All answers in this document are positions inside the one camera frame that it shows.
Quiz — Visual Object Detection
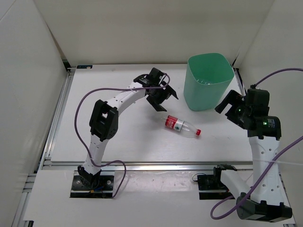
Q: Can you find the red label bottle red cap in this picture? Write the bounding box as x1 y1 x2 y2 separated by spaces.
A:
163 114 202 139

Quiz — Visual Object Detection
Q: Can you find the green plastic bin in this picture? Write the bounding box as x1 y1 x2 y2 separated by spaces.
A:
183 53 234 111

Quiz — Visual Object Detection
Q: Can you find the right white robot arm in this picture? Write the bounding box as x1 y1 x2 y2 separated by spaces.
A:
213 88 293 223

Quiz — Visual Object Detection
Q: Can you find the aluminium table frame rail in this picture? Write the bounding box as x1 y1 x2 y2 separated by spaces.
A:
14 60 296 227

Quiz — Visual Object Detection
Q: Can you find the purple cable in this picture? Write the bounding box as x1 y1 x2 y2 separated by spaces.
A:
210 68 303 220
74 72 171 198

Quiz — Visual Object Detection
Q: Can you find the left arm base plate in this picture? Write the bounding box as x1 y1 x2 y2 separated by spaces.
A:
70 171 115 199

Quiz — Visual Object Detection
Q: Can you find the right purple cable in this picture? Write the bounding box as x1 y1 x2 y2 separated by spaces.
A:
210 68 303 220

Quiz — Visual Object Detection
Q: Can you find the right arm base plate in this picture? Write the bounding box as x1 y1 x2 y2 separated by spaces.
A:
192 173 234 200

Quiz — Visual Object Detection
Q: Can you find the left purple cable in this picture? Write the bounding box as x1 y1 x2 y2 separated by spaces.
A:
74 72 171 198

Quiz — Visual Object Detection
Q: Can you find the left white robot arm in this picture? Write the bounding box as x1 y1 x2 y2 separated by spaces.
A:
74 68 177 189

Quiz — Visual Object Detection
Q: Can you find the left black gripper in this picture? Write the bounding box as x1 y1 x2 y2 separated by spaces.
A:
146 81 177 112

